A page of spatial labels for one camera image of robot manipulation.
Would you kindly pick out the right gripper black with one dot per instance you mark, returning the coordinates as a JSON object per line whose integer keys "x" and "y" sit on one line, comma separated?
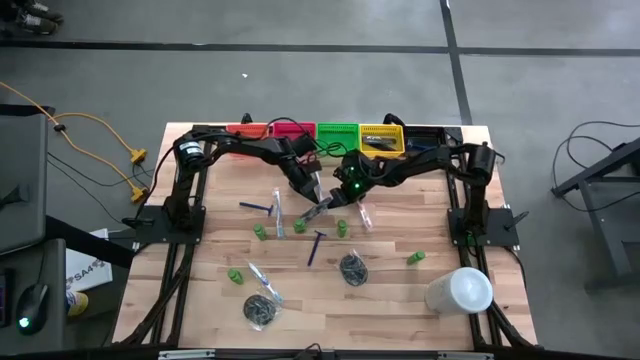
{"x": 356, "y": 177}

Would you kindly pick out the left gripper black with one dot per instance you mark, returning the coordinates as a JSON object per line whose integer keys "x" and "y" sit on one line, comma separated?
{"x": 302, "y": 177}

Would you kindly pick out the small green shampoo bottle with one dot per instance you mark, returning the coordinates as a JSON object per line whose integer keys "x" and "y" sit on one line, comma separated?
{"x": 260, "y": 232}
{"x": 415, "y": 258}
{"x": 299, "y": 226}
{"x": 342, "y": 229}
{"x": 235, "y": 276}

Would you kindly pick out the red toothbrush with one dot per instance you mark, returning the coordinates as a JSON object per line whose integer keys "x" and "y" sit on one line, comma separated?
{"x": 366, "y": 220}

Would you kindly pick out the blue disposable razor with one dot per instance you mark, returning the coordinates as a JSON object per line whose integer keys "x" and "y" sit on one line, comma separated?
{"x": 255, "y": 206}
{"x": 315, "y": 250}

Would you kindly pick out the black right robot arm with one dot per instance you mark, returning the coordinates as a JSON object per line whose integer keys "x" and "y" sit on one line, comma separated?
{"x": 430, "y": 157}

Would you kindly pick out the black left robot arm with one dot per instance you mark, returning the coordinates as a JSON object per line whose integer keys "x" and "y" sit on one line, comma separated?
{"x": 240, "y": 145}

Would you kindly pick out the green plastic basket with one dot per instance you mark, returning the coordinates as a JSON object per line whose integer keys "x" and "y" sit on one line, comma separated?
{"x": 345, "y": 135}

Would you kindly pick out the red plastic basket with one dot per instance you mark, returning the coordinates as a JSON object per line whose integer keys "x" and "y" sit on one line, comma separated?
{"x": 290, "y": 131}

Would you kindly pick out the round black hairbrush in bag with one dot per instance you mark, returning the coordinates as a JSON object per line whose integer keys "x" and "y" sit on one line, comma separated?
{"x": 259, "y": 310}
{"x": 353, "y": 271}

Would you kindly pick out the yellow plastic basket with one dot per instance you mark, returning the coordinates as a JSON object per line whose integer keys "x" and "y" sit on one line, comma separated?
{"x": 367, "y": 129}

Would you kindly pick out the orange plastic basket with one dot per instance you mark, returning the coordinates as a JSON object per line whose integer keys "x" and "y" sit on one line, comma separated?
{"x": 247, "y": 130}

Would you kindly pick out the black clamp knob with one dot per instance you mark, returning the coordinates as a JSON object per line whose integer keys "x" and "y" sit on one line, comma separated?
{"x": 392, "y": 119}
{"x": 246, "y": 119}

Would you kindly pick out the black plastic basket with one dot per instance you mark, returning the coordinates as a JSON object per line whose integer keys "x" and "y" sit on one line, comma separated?
{"x": 425, "y": 134}

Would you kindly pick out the white cylindrical container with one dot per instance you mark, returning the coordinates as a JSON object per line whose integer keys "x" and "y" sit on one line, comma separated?
{"x": 460, "y": 291}

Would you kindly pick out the black diagonal bar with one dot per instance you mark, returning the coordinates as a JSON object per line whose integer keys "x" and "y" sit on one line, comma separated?
{"x": 90, "y": 242}

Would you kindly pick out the white printed box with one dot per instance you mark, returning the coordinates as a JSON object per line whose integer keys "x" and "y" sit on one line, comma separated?
{"x": 85, "y": 260}

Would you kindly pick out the yellow round object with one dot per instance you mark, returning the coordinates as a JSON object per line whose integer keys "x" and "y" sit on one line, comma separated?
{"x": 79, "y": 304}

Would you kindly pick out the black metal stand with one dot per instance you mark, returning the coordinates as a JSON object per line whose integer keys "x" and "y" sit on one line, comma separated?
{"x": 600, "y": 167}

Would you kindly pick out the grey desk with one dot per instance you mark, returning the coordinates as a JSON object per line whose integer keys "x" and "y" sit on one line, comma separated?
{"x": 57, "y": 270}

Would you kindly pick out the dark grey monitor panel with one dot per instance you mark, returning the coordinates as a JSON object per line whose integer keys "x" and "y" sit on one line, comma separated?
{"x": 20, "y": 175}

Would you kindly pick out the black computer mouse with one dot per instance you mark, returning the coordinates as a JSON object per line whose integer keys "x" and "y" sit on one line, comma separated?
{"x": 32, "y": 305}

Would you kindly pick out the person's shoe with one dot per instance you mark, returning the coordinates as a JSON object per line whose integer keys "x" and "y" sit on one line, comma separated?
{"x": 47, "y": 12}
{"x": 35, "y": 24}

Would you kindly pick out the black aluminium table frame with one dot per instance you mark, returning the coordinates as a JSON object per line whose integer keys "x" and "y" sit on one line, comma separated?
{"x": 452, "y": 133}

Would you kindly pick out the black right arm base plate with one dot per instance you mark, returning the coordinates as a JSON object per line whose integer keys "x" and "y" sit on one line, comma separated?
{"x": 500, "y": 235}

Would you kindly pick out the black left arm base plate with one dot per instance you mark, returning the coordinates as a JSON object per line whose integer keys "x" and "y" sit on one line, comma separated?
{"x": 147, "y": 232}

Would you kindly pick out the silver metal bracket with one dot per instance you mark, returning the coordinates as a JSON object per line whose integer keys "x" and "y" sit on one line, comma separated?
{"x": 465, "y": 356}
{"x": 185, "y": 355}

